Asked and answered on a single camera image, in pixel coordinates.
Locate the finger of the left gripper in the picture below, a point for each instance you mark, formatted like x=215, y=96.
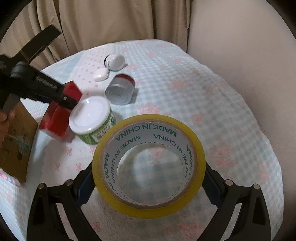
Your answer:
x=64, y=101

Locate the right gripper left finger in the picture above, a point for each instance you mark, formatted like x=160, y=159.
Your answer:
x=44, y=221

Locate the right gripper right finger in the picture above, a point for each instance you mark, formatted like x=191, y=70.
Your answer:
x=247, y=203

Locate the red rectangular box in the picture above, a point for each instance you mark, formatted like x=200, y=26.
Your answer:
x=55, y=121

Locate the green jar white lid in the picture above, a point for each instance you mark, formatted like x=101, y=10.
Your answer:
x=91, y=119

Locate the small white earbuds case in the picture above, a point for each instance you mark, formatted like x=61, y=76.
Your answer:
x=101, y=74

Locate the silver jar red lid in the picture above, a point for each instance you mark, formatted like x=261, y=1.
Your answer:
x=121, y=89

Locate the small jar black cap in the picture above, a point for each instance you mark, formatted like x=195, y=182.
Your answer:
x=114, y=62

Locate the yellow tape roll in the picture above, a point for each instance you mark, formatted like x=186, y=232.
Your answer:
x=149, y=166

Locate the person's left hand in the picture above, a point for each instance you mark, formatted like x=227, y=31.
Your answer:
x=5, y=120

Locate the light blue checkered bedsheet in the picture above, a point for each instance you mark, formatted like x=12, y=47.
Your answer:
x=169, y=82

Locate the brown cardboard box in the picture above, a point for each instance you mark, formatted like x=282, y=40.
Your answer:
x=16, y=148

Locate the beige curtain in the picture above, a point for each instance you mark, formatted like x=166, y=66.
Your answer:
x=87, y=24

